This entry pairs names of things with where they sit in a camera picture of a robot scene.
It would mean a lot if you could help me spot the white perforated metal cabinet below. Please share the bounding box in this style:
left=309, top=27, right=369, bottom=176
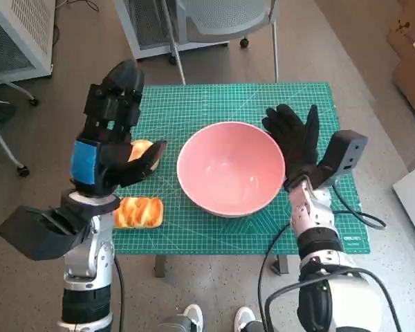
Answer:
left=0, top=0, right=55, bottom=84

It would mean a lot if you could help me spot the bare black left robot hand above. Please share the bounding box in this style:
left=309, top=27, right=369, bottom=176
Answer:
left=71, top=59, right=167, bottom=198

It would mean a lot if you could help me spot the long black right arm cable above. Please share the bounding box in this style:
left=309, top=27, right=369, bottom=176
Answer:
left=257, top=223, right=293, bottom=332

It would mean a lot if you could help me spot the grey table leg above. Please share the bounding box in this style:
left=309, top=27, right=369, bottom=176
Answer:
left=275, top=255, right=290, bottom=277
left=154, top=255, right=166, bottom=279

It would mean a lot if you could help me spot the black right camera cable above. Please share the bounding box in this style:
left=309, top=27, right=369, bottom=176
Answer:
left=331, top=179, right=387, bottom=231

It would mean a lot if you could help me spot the green cutting mat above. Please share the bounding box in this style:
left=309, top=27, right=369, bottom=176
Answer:
left=109, top=82, right=371, bottom=256

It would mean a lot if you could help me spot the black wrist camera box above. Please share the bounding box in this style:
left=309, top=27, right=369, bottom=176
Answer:
left=311, top=130, right=369, bottom=190
left=0, top=205, right=91, bottom=261

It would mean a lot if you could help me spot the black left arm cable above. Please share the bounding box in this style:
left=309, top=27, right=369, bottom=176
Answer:
left=113, top=254, right=125, bottom=332

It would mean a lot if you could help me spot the pink bowl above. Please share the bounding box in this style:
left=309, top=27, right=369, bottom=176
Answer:
left=176, top=121, right=286, bottom=218

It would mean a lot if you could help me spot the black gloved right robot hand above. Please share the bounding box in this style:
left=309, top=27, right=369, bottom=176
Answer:
left=261, top=104, right=321, bottom=190

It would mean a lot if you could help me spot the rectangular toy bread loaf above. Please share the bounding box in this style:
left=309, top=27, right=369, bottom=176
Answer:
left=113, top=196, right=165, bottom=229

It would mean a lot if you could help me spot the looped black right arm cable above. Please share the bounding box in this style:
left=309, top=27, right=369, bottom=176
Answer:
left=264, top=268, right=404, bottom=332

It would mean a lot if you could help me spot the grey chair with metal legs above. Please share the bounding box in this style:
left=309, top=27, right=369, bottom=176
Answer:
left=158, top=0, right=280, bottom=86

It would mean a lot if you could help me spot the round toy bread bun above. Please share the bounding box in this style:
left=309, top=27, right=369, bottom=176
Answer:
left=128, top=139, right=160, bottom=171

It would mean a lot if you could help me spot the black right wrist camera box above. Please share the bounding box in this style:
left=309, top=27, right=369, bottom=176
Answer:
left=311, top=130, right=369, bottom=190

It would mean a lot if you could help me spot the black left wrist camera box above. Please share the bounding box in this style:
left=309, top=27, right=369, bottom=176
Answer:
left=0, top=205, right=91, bottom=261

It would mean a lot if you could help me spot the white mesh cabinet on casters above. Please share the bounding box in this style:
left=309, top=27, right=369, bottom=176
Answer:
left=113, top=0, right=230, bottom=62

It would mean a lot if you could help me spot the brown cardboard box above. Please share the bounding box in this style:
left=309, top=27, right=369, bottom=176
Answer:
left=386, top=6, right=415, bottom=120

